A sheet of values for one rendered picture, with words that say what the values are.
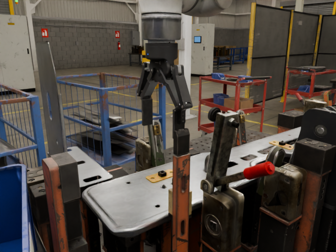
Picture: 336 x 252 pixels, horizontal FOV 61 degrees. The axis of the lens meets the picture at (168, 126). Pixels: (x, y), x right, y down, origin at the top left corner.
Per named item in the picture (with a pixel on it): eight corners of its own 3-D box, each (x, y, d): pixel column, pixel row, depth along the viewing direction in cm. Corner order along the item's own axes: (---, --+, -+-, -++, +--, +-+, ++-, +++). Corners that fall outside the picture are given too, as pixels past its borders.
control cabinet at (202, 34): (188, 76, 1160) (189, 11, 1090) (196, 75, 1196) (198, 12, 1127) (204, 77, 1106) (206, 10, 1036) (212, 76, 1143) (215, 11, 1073)
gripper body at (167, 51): (185, 41, 64) (185, 83, 67) (164, 41, 71) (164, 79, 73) (158, 41, 60) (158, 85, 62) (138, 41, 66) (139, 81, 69)
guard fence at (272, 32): (307, 92, 781) (318, 14, 725) (312, 93, 772) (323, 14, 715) (240, 114, 548) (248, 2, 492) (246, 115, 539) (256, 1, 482)
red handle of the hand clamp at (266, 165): (217, 175, 60) (277, 157, 48) (221, 185, 60) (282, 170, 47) (203, 181, 58) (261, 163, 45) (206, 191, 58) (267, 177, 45)
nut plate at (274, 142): (268, 143, 99) (268, 139, 99) (274, 140, 102) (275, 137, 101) (289, 150, 93) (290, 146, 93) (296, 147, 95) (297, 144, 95)
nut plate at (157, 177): (170, 169, 79) (170, 165, 78) (179, 174, 76) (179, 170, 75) (144, 177, 74) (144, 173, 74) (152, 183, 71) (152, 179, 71)
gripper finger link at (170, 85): (169, 70, 68) (171, 66, 67) (188, 110, 65) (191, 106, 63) (155, 71, 66) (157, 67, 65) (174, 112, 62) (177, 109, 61)
